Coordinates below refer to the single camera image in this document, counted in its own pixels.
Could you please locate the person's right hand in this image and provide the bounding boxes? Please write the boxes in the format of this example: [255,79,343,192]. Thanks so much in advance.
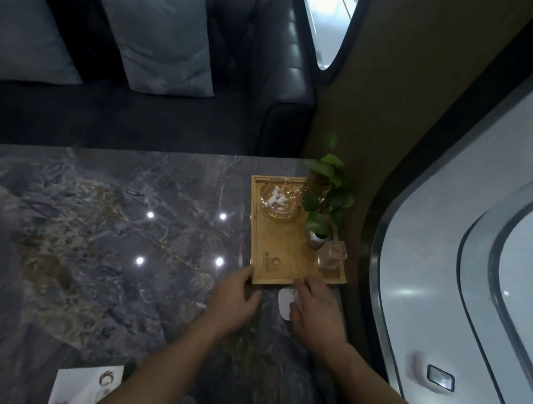
[284,275,356,359]

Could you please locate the grey-blue cushion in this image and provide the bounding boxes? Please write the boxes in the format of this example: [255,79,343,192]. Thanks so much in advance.
[85,0,225,100]
[0,0,90,88]

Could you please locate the white wall switch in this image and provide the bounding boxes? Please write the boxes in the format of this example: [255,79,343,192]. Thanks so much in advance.
[410,349,460,395]

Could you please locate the green plant in glass vase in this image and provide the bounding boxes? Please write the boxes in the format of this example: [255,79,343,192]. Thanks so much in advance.
[300,130,363,219]

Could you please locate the person's left hand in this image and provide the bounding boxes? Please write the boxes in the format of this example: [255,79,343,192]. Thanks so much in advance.
[202,264,266,337]

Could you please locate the wooden tray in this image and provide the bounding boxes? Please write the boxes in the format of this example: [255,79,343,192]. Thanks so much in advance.
[241,173,357,295]

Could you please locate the glass ashtray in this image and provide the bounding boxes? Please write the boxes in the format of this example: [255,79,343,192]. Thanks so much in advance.
[258,178,306,223]

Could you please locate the small plant in white pot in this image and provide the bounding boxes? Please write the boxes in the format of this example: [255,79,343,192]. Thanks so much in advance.
[303,210,342,252]

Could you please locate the large rounded window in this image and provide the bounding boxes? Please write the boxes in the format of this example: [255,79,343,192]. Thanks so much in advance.
[354,19,533,404]

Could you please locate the white crumpled paper bits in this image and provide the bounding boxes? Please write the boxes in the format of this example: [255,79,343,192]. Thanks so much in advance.
[268,186,295,209]

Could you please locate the square glass toothpick holder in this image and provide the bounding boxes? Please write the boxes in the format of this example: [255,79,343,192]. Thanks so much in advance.
[315,240,349,272]

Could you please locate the person's left forearm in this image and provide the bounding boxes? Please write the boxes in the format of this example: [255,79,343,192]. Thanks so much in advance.
[98,307,237,404]

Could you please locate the small rounded window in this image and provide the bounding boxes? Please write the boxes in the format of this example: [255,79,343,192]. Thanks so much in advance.
[291,0,376,79]

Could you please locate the white oval remote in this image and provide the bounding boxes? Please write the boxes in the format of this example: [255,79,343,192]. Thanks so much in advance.
[276,286,300,322]

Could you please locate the white printed card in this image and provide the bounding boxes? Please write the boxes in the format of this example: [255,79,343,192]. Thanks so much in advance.
[47,358,126,404]

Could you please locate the person's right forearm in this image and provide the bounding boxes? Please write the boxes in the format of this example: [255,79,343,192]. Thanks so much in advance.
[318,339,466,404]

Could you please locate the dark leather sofa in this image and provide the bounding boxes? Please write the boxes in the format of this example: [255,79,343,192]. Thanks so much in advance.
[0,0,328,172]

